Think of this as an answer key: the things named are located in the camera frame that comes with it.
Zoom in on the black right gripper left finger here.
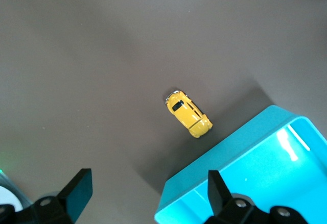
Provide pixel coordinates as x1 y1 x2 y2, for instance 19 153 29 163
57 168 93 221

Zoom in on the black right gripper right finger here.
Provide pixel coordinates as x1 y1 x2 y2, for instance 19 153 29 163
207 169 233 216

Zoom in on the yellow beetle toy car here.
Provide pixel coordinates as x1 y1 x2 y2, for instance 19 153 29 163
163 89 214 139

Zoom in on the turquoise plastic bin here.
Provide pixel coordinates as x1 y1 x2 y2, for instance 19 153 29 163
154 104 327 224

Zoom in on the brown table cover sheet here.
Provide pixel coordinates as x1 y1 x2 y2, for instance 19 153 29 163
0 0 327 224

